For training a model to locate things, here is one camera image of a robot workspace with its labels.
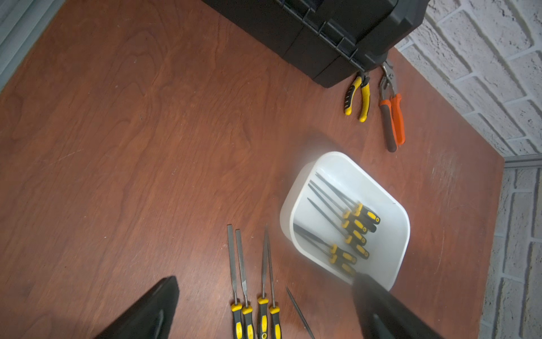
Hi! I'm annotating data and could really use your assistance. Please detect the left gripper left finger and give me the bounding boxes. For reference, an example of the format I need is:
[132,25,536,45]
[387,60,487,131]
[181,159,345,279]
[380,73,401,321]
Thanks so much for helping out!
[96,276,179,339]

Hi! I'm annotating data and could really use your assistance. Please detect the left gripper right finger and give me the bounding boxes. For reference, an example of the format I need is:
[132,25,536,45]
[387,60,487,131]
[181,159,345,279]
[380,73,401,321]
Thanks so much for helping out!
[352,273,442,338]

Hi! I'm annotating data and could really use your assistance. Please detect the file yellow black handle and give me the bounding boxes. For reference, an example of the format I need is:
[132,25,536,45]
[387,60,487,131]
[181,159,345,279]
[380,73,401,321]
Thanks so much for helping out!
[308,199,370,260]
[309,180,369,247]
[294,224,357,265]
[324,253,357,277]
[316,173,381,225]

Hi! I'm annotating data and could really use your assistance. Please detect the black handled round file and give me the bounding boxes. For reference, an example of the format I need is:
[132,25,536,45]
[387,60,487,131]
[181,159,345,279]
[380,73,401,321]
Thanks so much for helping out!
[309,180,377,235]

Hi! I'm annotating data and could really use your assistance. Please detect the white rectangular storage box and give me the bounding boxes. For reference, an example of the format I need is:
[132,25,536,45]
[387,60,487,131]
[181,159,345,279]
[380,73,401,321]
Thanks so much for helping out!
[279,152,410,290]

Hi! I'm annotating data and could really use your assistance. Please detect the black plastic toolbox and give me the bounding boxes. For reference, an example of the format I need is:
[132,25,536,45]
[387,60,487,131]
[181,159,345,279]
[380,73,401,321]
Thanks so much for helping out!
[207,0,429,88]

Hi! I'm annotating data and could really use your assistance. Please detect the orange handled pliers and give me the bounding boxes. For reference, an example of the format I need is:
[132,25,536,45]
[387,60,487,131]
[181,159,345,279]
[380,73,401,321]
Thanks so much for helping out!
[379,60,406,153]

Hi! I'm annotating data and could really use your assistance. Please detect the yellow handled pliers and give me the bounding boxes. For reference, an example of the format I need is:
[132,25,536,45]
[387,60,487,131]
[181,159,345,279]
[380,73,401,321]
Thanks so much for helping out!
[343,71,372,124]

